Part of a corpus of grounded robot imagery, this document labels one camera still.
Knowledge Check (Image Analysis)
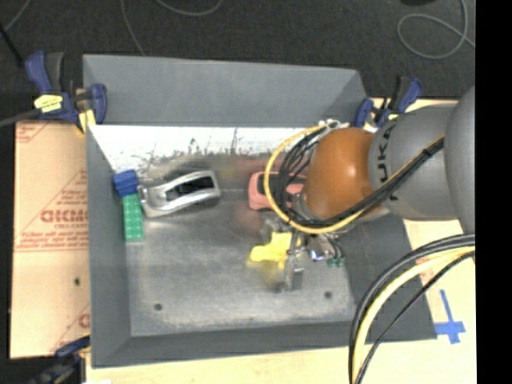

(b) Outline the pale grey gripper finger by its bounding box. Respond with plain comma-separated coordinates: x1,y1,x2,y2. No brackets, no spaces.
261,215,296,240
282,253,306,292

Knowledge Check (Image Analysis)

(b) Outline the pink box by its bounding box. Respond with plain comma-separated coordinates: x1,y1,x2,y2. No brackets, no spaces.
247,170,306,211

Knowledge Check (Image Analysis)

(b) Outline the grey metal bin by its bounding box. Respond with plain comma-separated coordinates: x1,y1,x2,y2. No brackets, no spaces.
82,54,438,368

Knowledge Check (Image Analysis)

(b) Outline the green studded flat block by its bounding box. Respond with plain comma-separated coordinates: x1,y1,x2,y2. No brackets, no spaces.
122,193,145,242

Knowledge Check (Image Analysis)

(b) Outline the blue toy brick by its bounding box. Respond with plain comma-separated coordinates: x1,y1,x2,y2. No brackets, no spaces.
112,169,140,197

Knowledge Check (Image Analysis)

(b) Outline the brown cardboard board, red print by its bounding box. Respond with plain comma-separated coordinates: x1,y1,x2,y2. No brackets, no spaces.
8,118,93,360

